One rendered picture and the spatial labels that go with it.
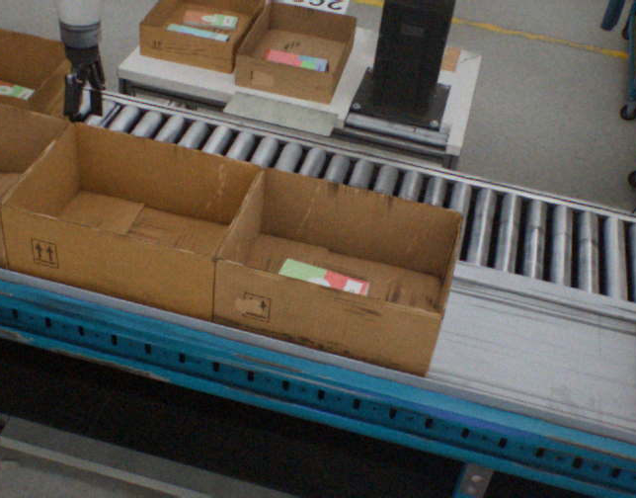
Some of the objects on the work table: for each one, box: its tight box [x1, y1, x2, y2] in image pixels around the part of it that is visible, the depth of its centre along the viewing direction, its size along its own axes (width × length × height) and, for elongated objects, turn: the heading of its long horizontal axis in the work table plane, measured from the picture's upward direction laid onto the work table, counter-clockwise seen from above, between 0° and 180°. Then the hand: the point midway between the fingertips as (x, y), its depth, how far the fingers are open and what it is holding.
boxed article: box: [183, 11, 237, 31], centre depth 274 cm, size 8×16×2 cm, turn 79°
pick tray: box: [139, 0, 266, 74], centre depth 265 cm, size 28×38×10 cm
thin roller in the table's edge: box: [347, 118, 446, 147], centre depth 240 cm, size 2×28×2 cm, turn 68°
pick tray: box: [234, 0, 358, 105], centre depth 258 cm, size 28×38×10 cm
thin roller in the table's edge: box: [349, 113, 447, 140], centre depth 242 cm, size 2×28×2 cm, turn 68°
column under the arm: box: [349, 0, 456, 131], centre depth 242 cm, size 26×26×33 cm
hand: (86, 119), depth 207 cm, fingers open, 10 cm apart
